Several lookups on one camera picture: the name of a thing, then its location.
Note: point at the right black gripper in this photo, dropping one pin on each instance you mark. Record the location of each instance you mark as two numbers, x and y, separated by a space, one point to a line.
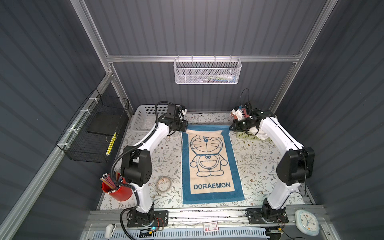
236 128

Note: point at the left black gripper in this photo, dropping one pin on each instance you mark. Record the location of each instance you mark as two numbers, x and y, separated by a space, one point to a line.
182 128

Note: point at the blue beige Doraemon towel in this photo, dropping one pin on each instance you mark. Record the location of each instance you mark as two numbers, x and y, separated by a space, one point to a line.
209 168

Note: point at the green perforated plastic basket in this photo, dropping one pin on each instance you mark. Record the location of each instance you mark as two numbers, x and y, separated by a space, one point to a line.
245 136

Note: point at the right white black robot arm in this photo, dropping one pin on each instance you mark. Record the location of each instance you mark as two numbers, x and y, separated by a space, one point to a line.
297 163

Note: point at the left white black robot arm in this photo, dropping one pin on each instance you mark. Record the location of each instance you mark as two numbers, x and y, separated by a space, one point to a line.
136 165

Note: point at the white towel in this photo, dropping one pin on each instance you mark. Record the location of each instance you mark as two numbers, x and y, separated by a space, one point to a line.
258 133

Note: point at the white plastic laundry basket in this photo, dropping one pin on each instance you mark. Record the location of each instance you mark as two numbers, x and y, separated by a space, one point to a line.
146 118

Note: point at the clear tape roll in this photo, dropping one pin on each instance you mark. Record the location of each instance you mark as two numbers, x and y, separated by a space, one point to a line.
164 185

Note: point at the red pencil cup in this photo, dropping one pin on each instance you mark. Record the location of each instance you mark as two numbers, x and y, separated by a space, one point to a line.
119 193

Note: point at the red white label card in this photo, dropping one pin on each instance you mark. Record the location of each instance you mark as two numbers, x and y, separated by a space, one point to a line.
210 227

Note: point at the white round clock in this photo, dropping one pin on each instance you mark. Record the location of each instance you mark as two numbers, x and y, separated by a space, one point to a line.
307 223

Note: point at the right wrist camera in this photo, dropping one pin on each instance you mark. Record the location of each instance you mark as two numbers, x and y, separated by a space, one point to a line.
237 114

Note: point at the white wire wall basket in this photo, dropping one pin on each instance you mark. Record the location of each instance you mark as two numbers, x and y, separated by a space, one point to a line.
207 71

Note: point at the black wire wall basket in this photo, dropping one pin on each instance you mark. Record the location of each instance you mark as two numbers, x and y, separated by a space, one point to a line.
87 139

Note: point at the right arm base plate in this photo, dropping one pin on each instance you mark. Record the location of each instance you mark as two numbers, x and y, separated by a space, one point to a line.
266 216

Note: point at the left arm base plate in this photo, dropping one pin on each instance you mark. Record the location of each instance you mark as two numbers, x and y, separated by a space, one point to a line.
151 219

